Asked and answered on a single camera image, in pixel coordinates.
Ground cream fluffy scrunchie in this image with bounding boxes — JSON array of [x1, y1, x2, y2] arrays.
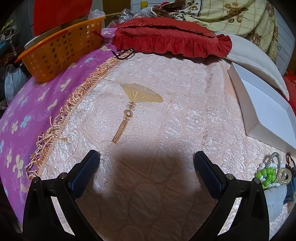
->
[[264, 184, 287, 218]]

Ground light blue plastic bag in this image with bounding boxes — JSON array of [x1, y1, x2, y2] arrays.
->
[[5, 65, 27, 102]]

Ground pink quilted bedspread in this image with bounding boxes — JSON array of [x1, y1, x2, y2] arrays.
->
[[25, 52, 296, 241]]

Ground clear plastic bag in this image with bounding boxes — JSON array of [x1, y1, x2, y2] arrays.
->
[[119, 8, 153, 24]]

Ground silver rhinestone bracelet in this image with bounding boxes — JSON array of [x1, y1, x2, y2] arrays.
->
[[264, 152, 287, 169]]

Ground white bead necklace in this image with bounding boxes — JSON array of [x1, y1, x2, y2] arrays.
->
[[259, 162, 281, 189]]

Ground white plastic bag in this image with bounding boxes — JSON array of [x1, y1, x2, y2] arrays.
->
[[88, 9, 105, 20]]

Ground purple floral bed sheet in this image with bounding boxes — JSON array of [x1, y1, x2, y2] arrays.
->
[[0, 28, 121, 218]]

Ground green bead bracelet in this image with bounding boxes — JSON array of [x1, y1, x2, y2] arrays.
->
[[255, 168, 278, 188]]

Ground white cardboard box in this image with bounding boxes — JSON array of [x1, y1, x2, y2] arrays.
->
[[228, 62, 296, 150]]

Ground black wire hook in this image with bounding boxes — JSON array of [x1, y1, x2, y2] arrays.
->
[[112, 48, 134, 59]]

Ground blue hair claw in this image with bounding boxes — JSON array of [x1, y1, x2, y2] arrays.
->
[[283, 181, 295, 205]]

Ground floral quilt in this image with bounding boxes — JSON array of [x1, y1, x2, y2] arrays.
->
[[151, 0, 279, 63]]

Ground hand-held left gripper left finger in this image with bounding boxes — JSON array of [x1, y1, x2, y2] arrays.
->
[[23, 149, 102, 241]]

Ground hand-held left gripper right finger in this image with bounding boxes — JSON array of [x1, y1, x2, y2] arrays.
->
[[193, 151, 271, 241]]

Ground red box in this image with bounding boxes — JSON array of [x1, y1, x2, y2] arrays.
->
[[33, 0, 93, 36]]

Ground red ruffled pillow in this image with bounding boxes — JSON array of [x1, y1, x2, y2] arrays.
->
[[111, 20, 232, 58], [282, 71, 296, 100]]

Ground gold crystal bracelet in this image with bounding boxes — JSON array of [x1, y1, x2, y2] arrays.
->
[[276, 169, 293, 183]]

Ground brown flower hair tie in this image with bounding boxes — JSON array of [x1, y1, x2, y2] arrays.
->
[[285, 152, 296, 173]]

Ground orange plastic basket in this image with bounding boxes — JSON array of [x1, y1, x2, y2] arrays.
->
[[15, 17, 105, 83]]

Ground white pillow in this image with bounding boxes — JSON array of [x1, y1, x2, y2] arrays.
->
[[215, 34, 290, 101]]

